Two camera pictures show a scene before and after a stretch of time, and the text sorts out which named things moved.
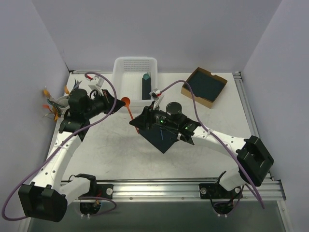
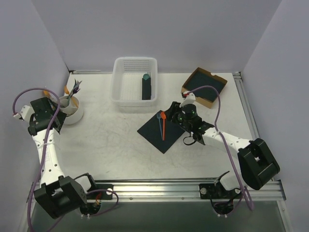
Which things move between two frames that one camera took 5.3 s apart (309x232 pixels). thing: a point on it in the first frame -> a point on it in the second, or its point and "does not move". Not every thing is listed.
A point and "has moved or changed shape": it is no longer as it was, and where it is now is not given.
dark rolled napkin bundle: [146, 88] does not move
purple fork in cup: [76, 85] does not move
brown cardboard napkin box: [205, 86] does not move
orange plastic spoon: [127, 101] has moved or changed shape
